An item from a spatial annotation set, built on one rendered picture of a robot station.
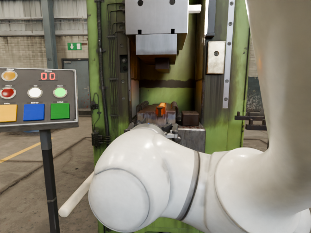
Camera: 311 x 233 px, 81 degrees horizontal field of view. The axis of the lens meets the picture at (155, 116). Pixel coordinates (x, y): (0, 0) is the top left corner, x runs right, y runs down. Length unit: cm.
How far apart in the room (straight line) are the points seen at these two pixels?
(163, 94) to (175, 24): 60
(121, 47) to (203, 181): 98
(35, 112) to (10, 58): 816
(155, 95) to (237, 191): 124
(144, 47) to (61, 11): 752
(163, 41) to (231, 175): 80
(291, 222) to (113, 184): 19
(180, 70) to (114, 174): 126
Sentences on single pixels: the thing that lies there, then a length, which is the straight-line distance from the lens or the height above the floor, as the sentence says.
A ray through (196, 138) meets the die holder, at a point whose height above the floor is 87.
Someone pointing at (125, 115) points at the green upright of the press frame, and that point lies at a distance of 112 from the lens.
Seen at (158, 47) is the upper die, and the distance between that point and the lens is 95.
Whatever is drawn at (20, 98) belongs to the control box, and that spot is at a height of 106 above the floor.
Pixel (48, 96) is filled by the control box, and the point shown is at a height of 107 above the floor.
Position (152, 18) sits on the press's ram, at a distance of 99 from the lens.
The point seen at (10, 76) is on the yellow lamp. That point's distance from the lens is 104.
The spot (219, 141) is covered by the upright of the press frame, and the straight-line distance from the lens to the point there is 115.
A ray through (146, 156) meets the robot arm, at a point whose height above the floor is 104.
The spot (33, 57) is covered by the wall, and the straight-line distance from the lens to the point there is 853.
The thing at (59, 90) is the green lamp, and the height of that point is 110.
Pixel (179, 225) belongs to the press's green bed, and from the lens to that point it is 114.
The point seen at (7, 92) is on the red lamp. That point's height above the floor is 109.
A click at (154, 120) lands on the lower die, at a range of 95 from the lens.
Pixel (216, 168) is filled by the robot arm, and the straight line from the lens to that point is 24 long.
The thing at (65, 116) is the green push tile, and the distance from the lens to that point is 90.
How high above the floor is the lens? 112
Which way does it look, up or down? 9 degrees down
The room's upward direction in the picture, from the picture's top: straight up
